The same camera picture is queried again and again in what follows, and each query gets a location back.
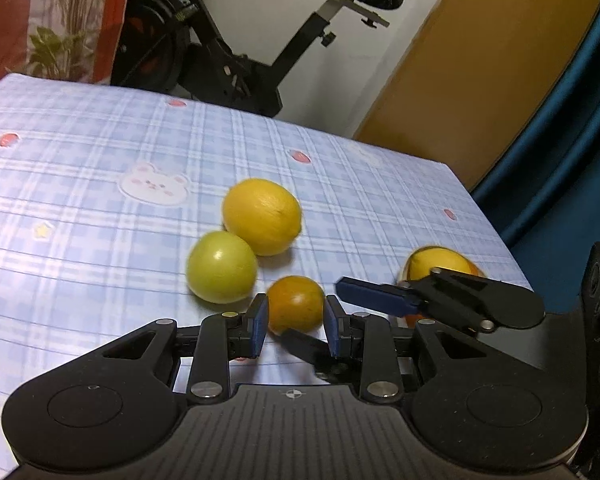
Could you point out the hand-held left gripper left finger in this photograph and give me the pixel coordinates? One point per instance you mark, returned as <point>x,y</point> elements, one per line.
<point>260,325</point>

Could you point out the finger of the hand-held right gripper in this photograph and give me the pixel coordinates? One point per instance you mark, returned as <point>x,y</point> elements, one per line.
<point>375,296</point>
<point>305,342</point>

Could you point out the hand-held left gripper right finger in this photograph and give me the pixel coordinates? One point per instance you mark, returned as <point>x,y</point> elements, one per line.
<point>335,325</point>

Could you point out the yellowish orange citrus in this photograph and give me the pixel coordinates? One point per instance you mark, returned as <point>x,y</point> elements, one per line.
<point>295,307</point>

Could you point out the large yellow lemon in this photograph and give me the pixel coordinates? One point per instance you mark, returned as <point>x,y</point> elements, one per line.
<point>262,215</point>
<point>437,260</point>

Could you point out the green apple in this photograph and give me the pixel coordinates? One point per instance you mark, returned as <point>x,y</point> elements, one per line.
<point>222,267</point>

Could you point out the blue curtain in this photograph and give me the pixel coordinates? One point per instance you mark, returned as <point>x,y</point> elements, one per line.
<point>570,160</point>

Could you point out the blue plaid tablecloth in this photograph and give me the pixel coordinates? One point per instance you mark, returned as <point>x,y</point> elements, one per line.
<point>105,210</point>

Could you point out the brown wooden board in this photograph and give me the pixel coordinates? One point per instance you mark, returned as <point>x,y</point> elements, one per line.
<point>480,75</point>

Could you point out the black exercise bike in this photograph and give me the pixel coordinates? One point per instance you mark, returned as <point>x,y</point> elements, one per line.
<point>205,60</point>

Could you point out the red printed plant curtain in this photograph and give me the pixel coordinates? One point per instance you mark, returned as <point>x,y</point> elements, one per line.
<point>30,20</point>

